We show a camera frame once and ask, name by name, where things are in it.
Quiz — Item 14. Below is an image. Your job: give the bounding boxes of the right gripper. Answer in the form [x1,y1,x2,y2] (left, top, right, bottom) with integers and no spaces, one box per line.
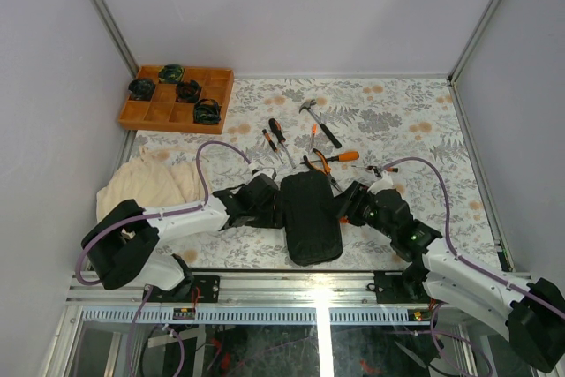
[320,182,396,240]

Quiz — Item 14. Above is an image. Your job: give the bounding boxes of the black plastic tool case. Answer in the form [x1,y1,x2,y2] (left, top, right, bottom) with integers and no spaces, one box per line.
[280,170,343,267]

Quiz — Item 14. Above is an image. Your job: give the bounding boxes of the orange handled long-nose pliers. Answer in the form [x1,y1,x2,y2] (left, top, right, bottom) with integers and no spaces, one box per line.
[326,151,359,164]

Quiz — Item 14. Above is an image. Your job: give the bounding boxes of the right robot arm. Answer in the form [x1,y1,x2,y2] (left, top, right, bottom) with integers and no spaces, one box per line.
[332,182,564,373]

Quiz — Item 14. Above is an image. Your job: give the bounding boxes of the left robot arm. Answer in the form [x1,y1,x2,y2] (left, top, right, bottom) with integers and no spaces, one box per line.
[78,172,283,302]

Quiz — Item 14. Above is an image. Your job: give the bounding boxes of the precision screwdriver orange black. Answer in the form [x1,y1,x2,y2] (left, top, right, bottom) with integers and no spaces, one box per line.
[353,165,399,175]

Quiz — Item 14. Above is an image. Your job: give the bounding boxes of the small black orange screwdriver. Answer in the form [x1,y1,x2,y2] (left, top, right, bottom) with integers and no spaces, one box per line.
[261,129,283,163]

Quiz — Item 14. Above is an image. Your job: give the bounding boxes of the floral table cloth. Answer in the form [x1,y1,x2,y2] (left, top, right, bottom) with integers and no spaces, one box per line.
[131,79,499,267]

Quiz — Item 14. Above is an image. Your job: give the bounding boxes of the large black orange screwdriver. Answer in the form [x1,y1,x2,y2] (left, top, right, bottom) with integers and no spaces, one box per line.
[268,118,296,169]

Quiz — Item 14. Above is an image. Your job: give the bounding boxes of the dark rolled fabric band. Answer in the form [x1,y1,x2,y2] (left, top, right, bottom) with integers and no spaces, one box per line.
[193,98,222,125]

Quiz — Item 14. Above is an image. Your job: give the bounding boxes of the steel claw hammer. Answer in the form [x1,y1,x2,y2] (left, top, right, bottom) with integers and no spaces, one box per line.
[299,100,343,148]

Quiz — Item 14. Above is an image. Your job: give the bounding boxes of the cream cloth bag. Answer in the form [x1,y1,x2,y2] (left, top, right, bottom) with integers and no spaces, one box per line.
[96,147,204,221]

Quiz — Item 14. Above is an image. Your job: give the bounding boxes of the dark rolled band centre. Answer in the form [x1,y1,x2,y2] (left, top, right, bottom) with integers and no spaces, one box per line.
[176,79,201,103]

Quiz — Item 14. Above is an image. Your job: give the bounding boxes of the wooden compartment tray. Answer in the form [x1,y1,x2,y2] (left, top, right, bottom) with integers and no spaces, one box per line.
[118,65,234,134]

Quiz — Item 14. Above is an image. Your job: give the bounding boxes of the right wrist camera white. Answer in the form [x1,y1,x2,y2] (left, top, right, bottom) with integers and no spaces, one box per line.
[367,172,394,194]

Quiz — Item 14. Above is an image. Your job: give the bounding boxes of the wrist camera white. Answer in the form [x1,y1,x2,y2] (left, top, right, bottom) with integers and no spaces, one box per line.
[367,172,394,194]
[249,163,277,180]

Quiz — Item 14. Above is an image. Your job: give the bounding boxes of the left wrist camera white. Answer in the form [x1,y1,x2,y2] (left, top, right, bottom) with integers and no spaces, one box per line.
[249,163,277,180]

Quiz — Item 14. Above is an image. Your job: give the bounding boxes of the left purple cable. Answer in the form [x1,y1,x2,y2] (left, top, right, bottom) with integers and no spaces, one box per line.
[74,140,266,286]

